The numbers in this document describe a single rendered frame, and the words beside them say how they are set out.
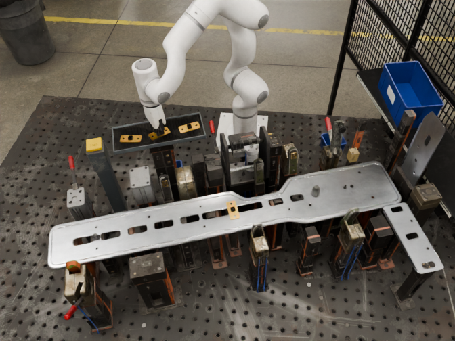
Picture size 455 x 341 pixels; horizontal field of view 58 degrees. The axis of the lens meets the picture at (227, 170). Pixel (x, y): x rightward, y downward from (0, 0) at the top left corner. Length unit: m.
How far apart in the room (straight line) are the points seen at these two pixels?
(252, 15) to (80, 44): 3.12
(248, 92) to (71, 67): 2.64
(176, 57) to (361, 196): 0.89
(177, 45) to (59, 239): 0.84
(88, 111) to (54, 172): 0.46
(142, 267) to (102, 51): 3.09
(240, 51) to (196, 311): 1.06
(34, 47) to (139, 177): 2.82
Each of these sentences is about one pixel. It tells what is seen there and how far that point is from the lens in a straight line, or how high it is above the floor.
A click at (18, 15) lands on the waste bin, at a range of 4.11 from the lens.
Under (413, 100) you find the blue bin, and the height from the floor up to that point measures 1.03.
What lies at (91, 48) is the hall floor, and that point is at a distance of 4.41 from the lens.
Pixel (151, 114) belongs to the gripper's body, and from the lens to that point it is 1.57.
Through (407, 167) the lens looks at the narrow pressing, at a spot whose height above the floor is 1.04.
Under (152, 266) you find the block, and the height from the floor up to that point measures 1.03.
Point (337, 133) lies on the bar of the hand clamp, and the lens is 1.71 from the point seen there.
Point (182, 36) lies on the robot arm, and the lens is 1.47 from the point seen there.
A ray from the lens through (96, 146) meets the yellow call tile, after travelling 1.72.
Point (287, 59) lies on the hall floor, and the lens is 4.00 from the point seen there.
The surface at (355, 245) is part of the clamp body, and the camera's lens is 1.61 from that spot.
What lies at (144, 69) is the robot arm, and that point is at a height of 1.50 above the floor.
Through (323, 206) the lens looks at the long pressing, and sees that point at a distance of 1.68.
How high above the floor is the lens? 2.37
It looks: 51 degrees down
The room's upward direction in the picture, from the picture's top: 3 degrees counter-clockwise
